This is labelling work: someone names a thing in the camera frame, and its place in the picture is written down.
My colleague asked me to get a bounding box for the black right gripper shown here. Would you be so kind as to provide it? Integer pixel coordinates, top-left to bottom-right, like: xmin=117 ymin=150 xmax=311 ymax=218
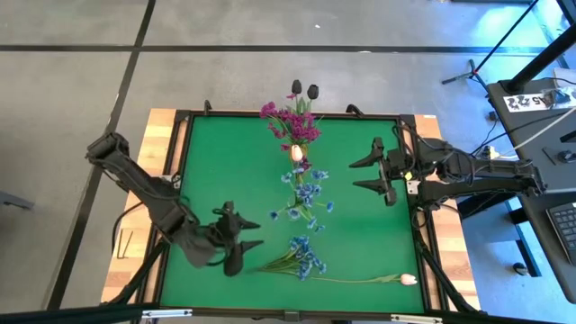
xmin=348 ymin=136 xmax=410 ymax=207

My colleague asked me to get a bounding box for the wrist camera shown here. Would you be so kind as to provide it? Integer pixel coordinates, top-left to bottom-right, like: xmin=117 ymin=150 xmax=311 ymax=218
xmin=210 ymin=211 xmax=232 ymax=247
xmin=387 ymin=148 xmax=408 ymax=179

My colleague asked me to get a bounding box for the white printed label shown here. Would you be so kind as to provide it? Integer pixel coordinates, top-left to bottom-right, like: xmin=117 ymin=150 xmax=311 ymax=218
xmin=502 ymin=92 xmax=549 ymax=113

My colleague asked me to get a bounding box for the blue artificial flower bunch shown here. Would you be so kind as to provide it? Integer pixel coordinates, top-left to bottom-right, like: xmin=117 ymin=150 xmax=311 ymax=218
xmin=251 ymin=235 xmax=329 ymax=282
xmin=268 ymin=166 xmax=336 ymax=234

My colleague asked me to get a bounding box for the thin black tripod stand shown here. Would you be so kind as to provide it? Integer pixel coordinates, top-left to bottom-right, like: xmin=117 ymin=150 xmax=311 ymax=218
xmin=440 ymin=0 xmax=541 ymax=91

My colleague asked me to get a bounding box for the white cable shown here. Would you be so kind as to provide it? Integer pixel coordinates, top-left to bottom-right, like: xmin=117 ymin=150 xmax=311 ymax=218
xmin=494 ymin=105 xmax=576 ymax=159

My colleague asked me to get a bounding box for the black desk foot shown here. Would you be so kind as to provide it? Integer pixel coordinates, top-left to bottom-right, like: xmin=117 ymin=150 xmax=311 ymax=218
xmin=503 ymin=200 xmax=544 ymax=278

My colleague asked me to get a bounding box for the black floor cable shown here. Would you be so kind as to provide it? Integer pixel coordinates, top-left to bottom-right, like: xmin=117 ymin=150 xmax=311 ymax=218
xmin=111 ymin=200 xmax=148 ymax=256

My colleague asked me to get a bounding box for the thin hex key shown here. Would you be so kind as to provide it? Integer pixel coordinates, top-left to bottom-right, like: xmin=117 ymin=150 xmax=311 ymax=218
xmin=117 ymin=228 xmax=134 ymax=261

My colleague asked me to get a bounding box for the black desk crossbeam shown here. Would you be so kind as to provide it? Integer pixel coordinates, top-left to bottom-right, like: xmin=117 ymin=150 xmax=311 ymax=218
xmin=456 ymin=193 xmax=536 ymax=221

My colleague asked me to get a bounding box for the black keyboard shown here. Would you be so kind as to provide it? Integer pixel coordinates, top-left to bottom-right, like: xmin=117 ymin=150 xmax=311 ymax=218
xmin=545 ymin=201 xmax=576 ymax=266

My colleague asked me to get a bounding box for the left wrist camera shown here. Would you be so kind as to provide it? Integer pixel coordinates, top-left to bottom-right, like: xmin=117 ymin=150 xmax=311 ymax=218
xmin=210 ymin=211 xmax=232 ymax=247

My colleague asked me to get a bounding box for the black corner post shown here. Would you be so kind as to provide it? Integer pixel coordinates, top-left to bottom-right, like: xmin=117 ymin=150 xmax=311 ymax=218
xmin=555 ymin=0 xmax=576 ymax=26

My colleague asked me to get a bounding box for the grey furniture leg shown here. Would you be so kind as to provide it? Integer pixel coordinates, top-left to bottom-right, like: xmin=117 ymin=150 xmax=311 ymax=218
xmin=0 ymin=191 xmax=35 ymax=212

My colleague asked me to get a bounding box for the yellow glass vase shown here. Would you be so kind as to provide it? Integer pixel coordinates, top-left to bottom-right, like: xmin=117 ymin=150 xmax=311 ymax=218
xmin=286 ymin=142 xmax=307 ymax=161

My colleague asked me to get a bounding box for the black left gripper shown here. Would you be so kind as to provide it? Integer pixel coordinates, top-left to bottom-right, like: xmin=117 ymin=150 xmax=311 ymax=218
xmin=209 ymin=201 xmax=266 ymax=277

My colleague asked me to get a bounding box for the black overhead frame beam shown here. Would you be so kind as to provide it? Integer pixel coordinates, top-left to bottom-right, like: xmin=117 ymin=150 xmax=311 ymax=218
xmin=0 ymin=301 xmax=576 ymax=324

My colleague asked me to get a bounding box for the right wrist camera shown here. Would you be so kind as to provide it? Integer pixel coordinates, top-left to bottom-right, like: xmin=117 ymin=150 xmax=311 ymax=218
xmin=387 ymin=148 xmax=408 ymax=179

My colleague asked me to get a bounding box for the black frame strut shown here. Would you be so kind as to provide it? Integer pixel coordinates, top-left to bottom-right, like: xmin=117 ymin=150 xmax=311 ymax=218
xmin=103 ymin=238 xmax=170 ymax=307
xmin=413 ymin=211 xmax=481 ymax=314

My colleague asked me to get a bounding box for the silver bracket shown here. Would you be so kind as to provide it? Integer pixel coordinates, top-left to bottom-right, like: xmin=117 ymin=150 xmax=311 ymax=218
xmin=140 ymin=308 xmax=194 ymax=320
xmin=390 ymin=313 xmax=445 ymax=324

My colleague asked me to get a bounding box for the dark grey desk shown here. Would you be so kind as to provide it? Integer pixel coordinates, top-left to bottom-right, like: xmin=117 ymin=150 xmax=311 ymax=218
xmin=517 ymin=191 xmax=576 ymax=305
xmin=487 ymin=76 xmax=576 ymax=195

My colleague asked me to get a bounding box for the thick black post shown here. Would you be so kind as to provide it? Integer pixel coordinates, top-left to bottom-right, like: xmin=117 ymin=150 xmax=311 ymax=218
xmin=507 ymin=24 xmax=576 ymax=95

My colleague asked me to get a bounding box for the green table mat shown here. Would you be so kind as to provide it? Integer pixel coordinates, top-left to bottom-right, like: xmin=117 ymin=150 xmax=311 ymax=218
xmin=160 ymin=115 xmax=427 ymax=314

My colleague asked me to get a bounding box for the black table frame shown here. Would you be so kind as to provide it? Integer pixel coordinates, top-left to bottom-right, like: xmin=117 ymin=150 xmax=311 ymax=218
xmin=142 ymin=109 xmax=451 ymax=321

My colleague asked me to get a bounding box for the white box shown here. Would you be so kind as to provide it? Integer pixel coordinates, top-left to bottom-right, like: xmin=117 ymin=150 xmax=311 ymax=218
xmin=553 ymin=67 xmax=576 ymax=89

